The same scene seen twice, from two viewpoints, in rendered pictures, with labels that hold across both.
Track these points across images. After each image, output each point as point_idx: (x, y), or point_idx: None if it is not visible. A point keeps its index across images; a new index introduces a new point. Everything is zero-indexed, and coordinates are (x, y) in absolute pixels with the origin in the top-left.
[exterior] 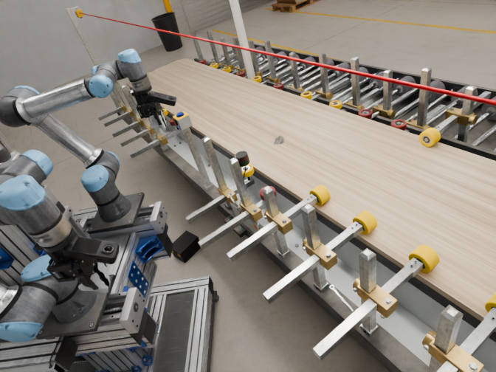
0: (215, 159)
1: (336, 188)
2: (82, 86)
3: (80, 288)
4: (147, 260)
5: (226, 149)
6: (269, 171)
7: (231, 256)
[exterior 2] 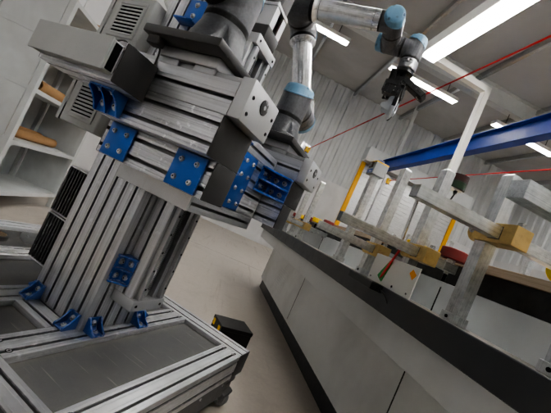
0: (398, 198)
1: None
2: (380, 9)
3: None
4: (261, 191)
5: None
6: None
7: (424, 185)
